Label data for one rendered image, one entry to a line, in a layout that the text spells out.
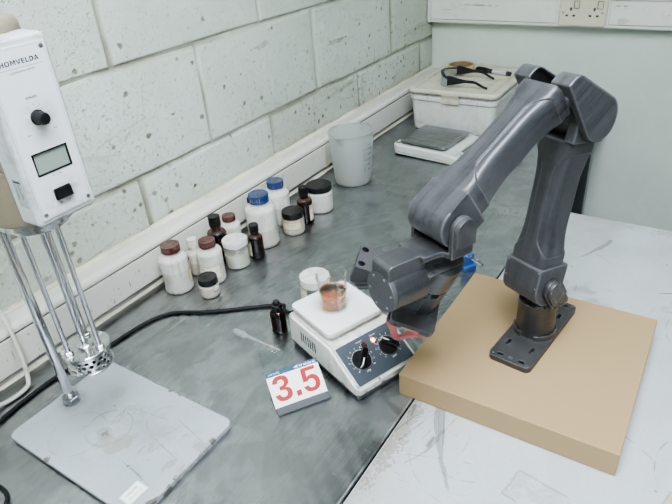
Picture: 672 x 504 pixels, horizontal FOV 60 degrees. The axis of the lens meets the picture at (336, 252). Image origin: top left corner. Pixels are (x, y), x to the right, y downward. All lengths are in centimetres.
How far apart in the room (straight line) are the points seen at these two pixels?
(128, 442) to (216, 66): 85
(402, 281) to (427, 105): 135
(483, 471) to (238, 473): 35
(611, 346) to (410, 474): 40
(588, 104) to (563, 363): 41
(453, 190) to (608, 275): 64
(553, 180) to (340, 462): 50
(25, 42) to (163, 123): 66
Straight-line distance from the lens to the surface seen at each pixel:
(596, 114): 85
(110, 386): 110
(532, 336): 102
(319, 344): 99
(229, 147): 148
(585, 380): 99
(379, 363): 98
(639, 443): 98
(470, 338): 103
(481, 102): 195
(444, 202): 74
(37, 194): 72
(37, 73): 71
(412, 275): 74
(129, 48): 127
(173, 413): 101
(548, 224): 91
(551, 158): 89
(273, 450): 93
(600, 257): 138
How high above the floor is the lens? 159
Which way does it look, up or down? 31 degrees down
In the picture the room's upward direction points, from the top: 5 degrees counter-clockwise
